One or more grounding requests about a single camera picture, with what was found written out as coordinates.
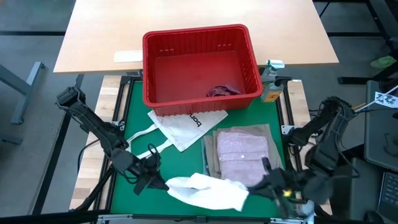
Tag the light wooden desk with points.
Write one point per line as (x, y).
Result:
(93, 31)

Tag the black metal desk frame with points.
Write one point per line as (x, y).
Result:
(357, 34)

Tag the pale pink garment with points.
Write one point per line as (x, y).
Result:
(242, 152)

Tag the black keyboard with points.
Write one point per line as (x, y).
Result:
(390, 193)

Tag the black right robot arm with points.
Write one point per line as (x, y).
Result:
(326, 140)

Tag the pump bottle with orange liquid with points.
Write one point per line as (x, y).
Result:
(271, 93)

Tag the green table mat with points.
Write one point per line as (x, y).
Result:
(174, 161)

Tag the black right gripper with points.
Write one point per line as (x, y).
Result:
(286, 182)

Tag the small white cloth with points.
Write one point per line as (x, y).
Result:
(208, 191)

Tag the grey beige garment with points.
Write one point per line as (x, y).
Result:
(275, 155)

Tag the black metal table frame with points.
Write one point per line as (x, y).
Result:
(116, 93)

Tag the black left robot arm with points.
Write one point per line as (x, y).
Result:
(99, 130)

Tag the white paper label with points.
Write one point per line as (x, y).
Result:
(128, 56)

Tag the light blue towel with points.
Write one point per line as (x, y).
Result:
(203, 155)

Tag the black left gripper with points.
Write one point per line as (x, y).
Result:
(144, 172)

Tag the white printed tote bag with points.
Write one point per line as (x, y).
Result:
(186, 127)

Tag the spray bottle with white trigger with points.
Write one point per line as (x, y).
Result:
(271, 70)

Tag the green shoe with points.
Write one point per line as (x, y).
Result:
(383, 62)

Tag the red plastic laundry basket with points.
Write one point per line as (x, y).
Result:
(199, 105)

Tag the maroon garment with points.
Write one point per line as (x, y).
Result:
(224, 91)

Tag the white printed tag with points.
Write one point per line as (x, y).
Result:
(385, 100)

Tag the person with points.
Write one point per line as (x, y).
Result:
(394, 46)

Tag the grey metal desk leg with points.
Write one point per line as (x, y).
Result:
(28, 84)

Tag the clear plastic spray bottle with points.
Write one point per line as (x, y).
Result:
(306, 210)

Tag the grey plastic cabinet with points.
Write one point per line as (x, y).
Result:
(382, 149)

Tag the silver aluminium bar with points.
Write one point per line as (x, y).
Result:
(124, 218)

